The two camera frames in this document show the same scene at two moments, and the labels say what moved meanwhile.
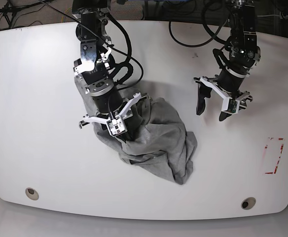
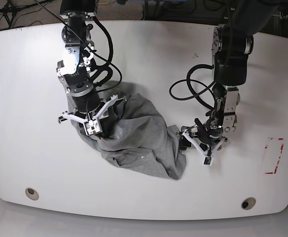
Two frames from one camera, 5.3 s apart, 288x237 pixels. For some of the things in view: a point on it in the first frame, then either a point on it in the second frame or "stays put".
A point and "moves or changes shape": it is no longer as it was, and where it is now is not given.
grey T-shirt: (159, 140) moves or changes shape
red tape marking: (281, 149) stays put
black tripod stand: (10, 12) stays put
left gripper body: (112, 109) to (97, 114)
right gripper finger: (203, 92) to (184, 143)
